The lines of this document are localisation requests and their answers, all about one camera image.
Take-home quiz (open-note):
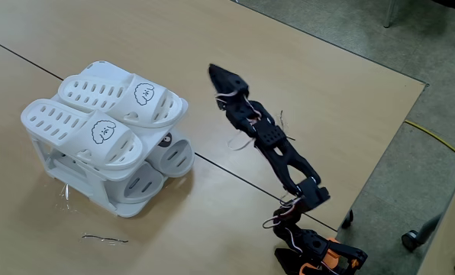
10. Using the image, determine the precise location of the grey bear slipper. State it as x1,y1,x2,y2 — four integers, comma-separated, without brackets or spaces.
147,129,195,179
105,162,165,205

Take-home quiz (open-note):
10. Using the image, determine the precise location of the white dog slipper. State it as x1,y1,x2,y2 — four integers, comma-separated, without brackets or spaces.
20,98,144,171
57,73,184,129

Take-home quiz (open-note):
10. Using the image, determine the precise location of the white two-shelf shoe rack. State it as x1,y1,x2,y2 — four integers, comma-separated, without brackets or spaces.
24,60,193,218

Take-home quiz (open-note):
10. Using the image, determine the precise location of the metal chair leg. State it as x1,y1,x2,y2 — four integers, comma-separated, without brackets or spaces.
382,0,399,28

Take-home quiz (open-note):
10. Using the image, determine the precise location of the clear tape piece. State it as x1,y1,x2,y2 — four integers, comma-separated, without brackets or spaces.
57,182,78,211

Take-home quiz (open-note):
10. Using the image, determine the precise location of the clear tape strip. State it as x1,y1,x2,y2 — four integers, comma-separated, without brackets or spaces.
81,233,129,246

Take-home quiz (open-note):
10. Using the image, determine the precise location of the black caster wheel with leg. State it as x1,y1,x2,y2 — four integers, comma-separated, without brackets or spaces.
401,213,442,253

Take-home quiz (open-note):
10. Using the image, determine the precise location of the yellow floor cable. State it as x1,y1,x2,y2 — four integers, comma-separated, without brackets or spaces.
404,120,455,162

